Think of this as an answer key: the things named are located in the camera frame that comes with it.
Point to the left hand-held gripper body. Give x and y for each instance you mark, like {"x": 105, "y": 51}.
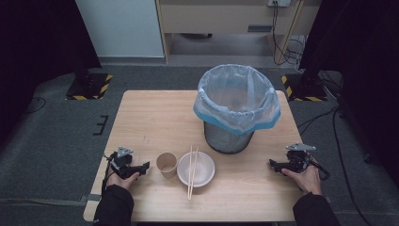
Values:
{"x": 120, "y": 161}

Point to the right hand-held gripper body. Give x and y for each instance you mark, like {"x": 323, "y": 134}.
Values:
{"x": 297, "y": 157}

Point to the brown paper cup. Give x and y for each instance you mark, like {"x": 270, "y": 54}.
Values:
{"x": 167, "y": 164}

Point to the wooden chopstick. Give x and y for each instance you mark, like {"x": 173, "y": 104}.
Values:
{"x": 194, "y": 169}
{"x": 190, "y": 175}

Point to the black mesh trash bin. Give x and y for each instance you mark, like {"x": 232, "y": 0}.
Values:
{"x": 227, "y": 142}

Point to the white plastic bowl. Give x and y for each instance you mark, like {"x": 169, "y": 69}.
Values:
{"x": 204, "y": 171}

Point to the clear blue-edged bin bag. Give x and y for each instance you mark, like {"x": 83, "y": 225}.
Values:
{"x": 238, "y": 94}

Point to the person's left hand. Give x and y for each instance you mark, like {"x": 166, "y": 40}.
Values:
{"x": 120, "y": 181}

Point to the person's right hand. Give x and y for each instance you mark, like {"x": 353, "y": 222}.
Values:
{"x": 306, "y": 180}

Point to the black stand with striped base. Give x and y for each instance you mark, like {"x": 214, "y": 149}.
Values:
{"x": 306, "y": 88}
{"x": 89, "y": 86}

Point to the black curtain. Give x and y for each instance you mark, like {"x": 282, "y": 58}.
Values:
{"x": 37, "y": 47}
{"x": 370, "y": 62}

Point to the grey power strip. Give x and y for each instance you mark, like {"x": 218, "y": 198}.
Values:
{"x": 278, "y": 2}

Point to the light wooden desk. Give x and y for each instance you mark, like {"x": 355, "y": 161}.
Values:
{"x": 219, "y": 17}

